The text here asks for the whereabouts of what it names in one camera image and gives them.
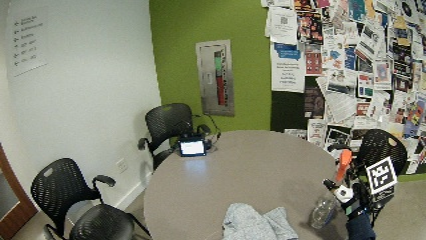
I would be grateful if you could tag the orange plastic object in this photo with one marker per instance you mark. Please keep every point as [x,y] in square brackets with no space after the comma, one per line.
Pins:
[343,165]

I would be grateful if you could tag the clear plastic bottle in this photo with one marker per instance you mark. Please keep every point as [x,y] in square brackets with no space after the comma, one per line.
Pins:
[323,211]

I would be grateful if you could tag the white cube of black markers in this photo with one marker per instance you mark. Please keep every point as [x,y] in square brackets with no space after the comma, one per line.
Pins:
[381,175]

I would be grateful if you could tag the black mesh office chair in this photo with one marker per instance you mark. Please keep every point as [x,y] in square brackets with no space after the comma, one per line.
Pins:
[58,186]
[168,120]
[379,146]

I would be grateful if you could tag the grey cloth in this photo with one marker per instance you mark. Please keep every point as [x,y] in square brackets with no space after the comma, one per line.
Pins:
[248,221]

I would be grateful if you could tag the small tablet with lit screen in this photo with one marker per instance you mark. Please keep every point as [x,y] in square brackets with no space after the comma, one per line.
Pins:
[192,147]

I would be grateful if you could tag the wooden door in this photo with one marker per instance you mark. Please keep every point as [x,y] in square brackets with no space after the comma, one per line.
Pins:
[14,206]

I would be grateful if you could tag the wall of paper posters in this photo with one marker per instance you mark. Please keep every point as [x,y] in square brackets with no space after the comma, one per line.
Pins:
[355,66]

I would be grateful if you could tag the white wall outlet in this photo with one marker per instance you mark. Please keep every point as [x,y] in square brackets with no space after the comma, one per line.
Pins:
[122,165]

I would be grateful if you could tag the white wall direction sign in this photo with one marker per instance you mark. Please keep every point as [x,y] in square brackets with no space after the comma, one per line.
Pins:
[27,43]

